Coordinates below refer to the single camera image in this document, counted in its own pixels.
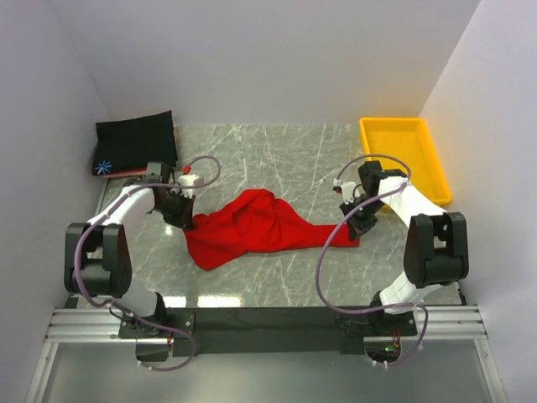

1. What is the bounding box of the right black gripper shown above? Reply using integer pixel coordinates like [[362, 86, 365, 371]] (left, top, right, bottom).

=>
[[341, 196, 386, 242]]

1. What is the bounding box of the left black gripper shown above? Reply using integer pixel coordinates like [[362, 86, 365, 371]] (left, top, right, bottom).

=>
[[154, 190, 195, 231]]

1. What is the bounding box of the red t shirt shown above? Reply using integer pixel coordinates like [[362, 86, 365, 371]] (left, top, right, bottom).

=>
[[185, 189, 336, 271]]

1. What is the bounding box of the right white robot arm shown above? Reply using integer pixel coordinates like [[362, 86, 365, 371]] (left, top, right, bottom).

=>
[[333, 160, 469, 335]]

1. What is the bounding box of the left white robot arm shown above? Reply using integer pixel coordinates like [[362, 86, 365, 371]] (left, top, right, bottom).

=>
[[64, 162, 204, 338]]

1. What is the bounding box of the folded pink t shirt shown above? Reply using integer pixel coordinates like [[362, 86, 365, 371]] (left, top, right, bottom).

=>
[[103, 168, 146, 179]]

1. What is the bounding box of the folded black t shirt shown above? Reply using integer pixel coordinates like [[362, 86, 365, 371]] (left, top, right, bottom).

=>
[[91, 111, 178, 176]]

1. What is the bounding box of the yellow plastic bin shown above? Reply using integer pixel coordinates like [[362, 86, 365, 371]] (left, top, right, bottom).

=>
[[359, 118, 452, 207]]

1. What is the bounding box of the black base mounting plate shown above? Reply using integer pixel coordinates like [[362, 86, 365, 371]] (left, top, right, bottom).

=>
[[118, 306, 418, 363]]

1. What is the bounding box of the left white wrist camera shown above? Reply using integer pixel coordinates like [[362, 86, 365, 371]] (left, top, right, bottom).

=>
[[176, 174, 205, 199]]

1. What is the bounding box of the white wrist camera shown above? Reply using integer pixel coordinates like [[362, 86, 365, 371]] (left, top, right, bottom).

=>
[[176, 174, 205, 199], [332, 178, 357, 205]]

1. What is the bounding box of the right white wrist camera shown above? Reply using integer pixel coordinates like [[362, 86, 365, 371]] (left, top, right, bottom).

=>
[[332, 178, 357, 205]]

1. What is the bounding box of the aluminium frame rail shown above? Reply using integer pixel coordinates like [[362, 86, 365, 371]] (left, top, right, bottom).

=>
[[44, 306, 488, 343]]

